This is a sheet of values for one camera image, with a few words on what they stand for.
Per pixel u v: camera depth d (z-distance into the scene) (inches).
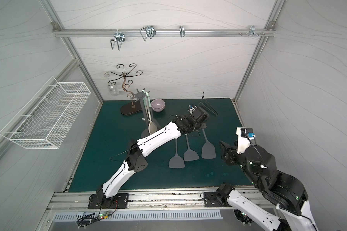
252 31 30.1
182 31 30.8
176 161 34.0
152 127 33.8
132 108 44.9
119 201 28.9
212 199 29.2
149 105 28.9
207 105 46.2
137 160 20.6
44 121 26.6
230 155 19.1
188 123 24.4
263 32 30.8
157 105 44.7
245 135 18.8
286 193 13.6
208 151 33.6
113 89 39.3
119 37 30.8
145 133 39.1
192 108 29.6
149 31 29.5
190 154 35.0
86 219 27.5
